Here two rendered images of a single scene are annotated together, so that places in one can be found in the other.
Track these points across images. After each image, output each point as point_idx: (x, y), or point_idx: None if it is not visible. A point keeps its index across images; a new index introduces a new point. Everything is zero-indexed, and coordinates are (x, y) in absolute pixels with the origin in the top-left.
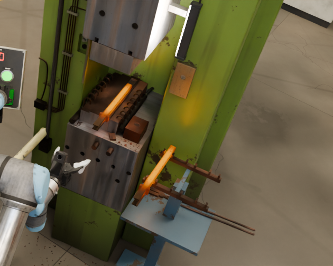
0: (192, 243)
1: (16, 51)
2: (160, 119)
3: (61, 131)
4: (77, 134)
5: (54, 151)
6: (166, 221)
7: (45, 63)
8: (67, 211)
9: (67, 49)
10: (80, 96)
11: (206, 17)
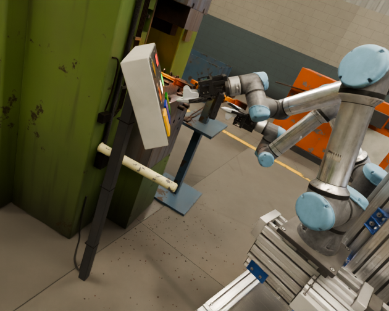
0: (221, 123)
1: (155, 47)
2: (172, 68)
3: (112, 134)
4: (170, 109)
5: (230, 110)
6: (210, 124)
7: (118, 60)
8: (143, 189)
9: (135, 33)
10: None
11: None
